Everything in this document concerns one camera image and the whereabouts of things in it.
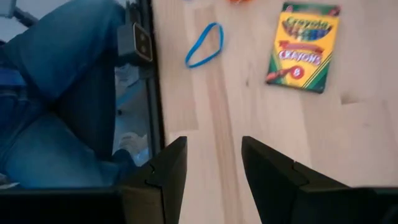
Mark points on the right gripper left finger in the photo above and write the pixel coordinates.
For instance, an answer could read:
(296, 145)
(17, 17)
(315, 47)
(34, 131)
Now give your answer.
(155, 199)

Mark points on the black table-level camera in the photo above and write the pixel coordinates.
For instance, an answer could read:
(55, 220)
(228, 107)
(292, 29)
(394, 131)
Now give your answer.
(136, 43)

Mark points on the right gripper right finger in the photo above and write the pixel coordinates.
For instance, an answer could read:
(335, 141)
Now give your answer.
(280, 199)

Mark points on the person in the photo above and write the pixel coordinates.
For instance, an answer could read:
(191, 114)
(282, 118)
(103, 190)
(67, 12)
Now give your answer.
(62, 46)

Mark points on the blue rubber band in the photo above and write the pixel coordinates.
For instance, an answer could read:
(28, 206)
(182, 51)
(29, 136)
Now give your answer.
(198, 43)

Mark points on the black aluminium table frame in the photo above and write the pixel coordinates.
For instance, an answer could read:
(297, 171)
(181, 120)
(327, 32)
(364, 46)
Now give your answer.
(157, 109)

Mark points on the yellow crayon box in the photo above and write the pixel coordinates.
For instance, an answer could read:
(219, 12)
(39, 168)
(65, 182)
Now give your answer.
(301, 53)

